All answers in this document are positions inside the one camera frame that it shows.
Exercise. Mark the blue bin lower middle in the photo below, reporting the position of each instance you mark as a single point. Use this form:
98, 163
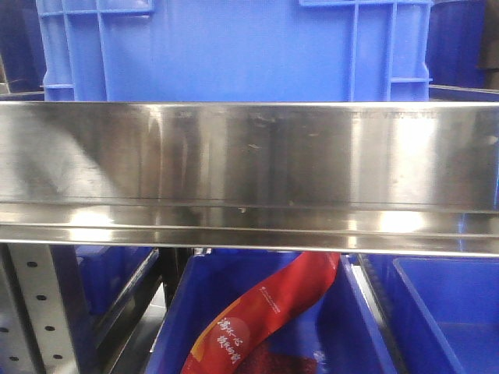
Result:
337, 335

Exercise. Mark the blue bin lower left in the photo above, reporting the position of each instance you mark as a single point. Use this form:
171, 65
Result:
105, 271

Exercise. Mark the blue bin lower right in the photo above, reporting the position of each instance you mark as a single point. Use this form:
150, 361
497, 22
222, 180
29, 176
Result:
442, 312

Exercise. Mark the dark blue bin upper right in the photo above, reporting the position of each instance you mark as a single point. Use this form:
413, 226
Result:
462, 52

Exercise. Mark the dark blue bin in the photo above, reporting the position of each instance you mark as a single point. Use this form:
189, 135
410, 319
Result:
22, 55
462, 52

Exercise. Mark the dark blue bin upper left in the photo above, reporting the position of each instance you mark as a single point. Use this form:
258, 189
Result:
22, 55

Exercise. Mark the red snack bag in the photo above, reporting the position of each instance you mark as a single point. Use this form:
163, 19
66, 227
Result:
232, 336

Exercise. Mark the large blue crate on shelf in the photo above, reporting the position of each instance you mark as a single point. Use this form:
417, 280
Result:
235, 50

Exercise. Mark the perforated steel shelf upright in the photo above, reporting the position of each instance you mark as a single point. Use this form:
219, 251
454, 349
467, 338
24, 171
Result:
42, 310

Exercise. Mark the stainless steel shelf rail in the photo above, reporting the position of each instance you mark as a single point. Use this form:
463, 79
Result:
416, 178

